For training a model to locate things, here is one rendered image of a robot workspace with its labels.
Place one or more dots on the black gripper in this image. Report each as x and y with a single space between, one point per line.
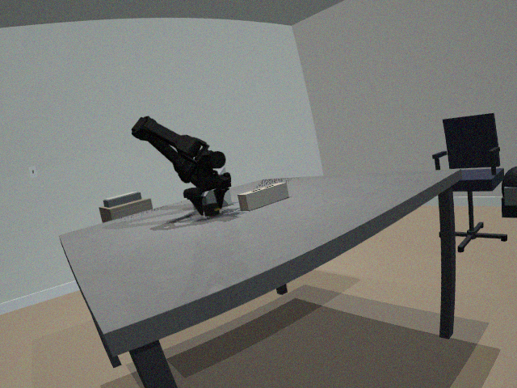
194 194

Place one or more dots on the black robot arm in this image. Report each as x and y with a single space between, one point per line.
161 138

